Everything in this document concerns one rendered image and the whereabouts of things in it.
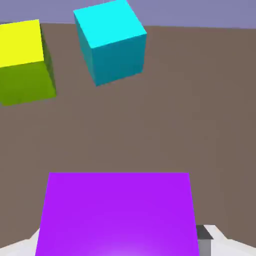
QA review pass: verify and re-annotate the small purple cube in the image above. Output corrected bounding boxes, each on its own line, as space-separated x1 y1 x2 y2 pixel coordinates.
35 172 201 256

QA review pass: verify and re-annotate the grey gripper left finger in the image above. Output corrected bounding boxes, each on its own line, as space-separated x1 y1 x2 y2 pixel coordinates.
0 228 41 256

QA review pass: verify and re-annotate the small cyan cube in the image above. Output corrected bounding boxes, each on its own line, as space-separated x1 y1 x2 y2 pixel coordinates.
72 0 148 87

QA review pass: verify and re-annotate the small yellow cube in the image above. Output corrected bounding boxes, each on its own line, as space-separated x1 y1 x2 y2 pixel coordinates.
0 19 57 107

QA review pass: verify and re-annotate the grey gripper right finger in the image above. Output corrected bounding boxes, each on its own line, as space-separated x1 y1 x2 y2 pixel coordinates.
195 224 256 256

